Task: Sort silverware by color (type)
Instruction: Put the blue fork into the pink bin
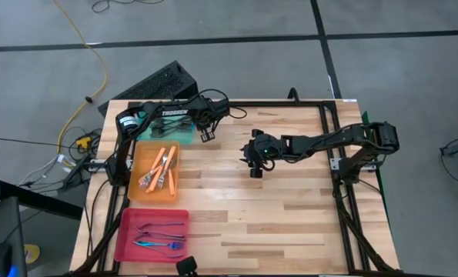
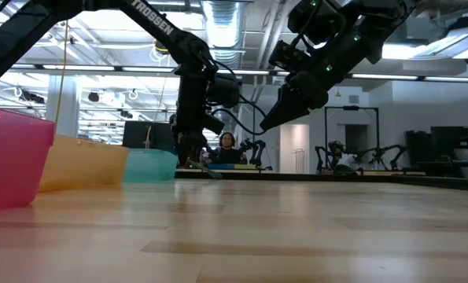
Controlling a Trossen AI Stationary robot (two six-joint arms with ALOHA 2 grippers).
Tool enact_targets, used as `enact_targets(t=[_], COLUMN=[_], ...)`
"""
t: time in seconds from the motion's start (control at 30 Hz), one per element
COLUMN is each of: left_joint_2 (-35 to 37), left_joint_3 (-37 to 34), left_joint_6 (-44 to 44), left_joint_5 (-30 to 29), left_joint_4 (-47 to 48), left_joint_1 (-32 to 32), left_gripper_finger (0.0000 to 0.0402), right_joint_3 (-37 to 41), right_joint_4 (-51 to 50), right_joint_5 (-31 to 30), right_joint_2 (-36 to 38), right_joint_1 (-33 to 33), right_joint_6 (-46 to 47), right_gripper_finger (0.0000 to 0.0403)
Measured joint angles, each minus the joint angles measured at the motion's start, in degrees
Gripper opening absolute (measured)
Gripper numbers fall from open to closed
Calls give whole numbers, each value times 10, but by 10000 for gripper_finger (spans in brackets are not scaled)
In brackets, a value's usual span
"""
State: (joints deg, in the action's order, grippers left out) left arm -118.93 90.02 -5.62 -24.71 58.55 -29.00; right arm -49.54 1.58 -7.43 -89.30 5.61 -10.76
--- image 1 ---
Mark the white floor cable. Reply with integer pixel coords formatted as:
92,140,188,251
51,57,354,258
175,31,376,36
18,153,75,188

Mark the yellow tape roll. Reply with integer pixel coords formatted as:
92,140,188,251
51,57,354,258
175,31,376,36
23,243,42,265

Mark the black metal fork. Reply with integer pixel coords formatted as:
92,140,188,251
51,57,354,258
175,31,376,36
150,125,176,139
151,121,194,139
151,118,193,134

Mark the yellow power plug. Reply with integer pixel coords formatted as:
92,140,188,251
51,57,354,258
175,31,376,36
75,135,93,150

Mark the black perforated case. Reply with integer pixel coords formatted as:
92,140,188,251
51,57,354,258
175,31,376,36
97,60,200,118

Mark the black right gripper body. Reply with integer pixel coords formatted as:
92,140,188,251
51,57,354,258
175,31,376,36
246,129,282,179

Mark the teal plastic tray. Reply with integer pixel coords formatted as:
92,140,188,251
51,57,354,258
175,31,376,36
135,111,197,145

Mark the red plastic tray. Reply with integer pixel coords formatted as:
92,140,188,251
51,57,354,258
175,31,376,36
114,207,191,265

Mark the yellow power cable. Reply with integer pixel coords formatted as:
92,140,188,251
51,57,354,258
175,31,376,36
51,0,109,151

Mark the black floor cable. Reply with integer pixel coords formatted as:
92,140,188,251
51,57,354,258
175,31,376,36
91,0,166,14

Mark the small black box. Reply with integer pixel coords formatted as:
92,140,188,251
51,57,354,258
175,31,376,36
176,255,199,277

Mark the orange plastic tray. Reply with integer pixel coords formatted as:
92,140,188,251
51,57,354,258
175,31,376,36
127,140,182,204

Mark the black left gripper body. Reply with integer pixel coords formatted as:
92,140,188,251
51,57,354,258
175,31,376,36
197,112,219,143

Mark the black floor bar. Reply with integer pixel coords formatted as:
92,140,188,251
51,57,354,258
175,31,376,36
0,179,84,221

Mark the black cable loop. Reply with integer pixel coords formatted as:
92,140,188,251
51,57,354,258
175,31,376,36
439,135,458,189

